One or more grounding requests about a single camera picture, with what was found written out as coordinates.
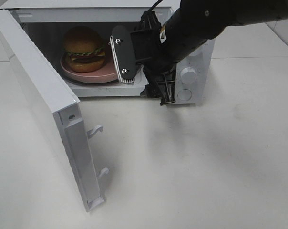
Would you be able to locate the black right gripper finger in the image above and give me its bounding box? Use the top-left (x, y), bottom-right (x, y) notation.
top-left (139, 10), bottom-right (161, 30)
top-left (140, 67), bottom-right (175, 105)

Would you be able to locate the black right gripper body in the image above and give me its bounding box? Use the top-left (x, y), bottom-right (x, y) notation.
top-left (131, 26), bottom-right (180, 73)

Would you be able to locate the round white door button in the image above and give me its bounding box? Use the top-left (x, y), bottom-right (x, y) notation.
top-left (177, 89), bottom-right (192, 101)

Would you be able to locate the white timer knob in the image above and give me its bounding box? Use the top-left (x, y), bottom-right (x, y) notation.
top-left (180, 67), bottom-right (197, 84)

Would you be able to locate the pink round plate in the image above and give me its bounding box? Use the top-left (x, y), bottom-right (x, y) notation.
top-left (60, 46), bottom-right (117, 83)

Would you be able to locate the burger with lettuce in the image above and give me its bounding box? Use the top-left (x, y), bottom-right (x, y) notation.
top-left (63, 26), bottom-right (106, 73)

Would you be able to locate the white microwave door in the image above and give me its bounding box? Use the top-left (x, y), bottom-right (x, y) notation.
top-left (0, 10), bottom-right (108, 211)

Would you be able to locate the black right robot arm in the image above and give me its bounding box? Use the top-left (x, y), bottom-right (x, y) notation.
top-left (131, 0), bottom-right (288, 105)

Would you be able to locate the black cable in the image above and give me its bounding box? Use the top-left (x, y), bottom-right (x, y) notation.
top-left (147, 0), bottom-right (164, 12)

